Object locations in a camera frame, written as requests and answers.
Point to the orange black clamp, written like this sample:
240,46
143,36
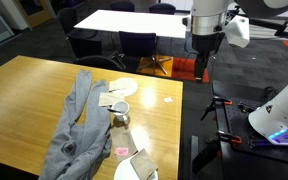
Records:
224,100
230,137

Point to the grey sweat garment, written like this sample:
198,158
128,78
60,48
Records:
90,126

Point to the black metal bar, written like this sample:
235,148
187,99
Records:
267,26

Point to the white meeting table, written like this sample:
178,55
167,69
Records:
134,22

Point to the white paper plate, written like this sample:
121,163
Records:
124,171
130,87

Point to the pink sugar packet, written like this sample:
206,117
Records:
121,151
168,99

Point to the white ceramic mug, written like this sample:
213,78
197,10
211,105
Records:
122,114

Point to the wooden door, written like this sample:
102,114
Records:
34,11

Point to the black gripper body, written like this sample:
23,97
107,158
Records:
207,43

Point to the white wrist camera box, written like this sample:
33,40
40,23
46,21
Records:
238,31

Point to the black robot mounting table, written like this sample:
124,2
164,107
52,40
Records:
250,156

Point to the black office chair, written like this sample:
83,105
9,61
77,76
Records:
122,6
80,33
99,62
162,8
137,44

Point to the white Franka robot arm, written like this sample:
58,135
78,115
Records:
284,113

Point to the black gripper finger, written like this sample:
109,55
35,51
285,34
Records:
203,71
198,71

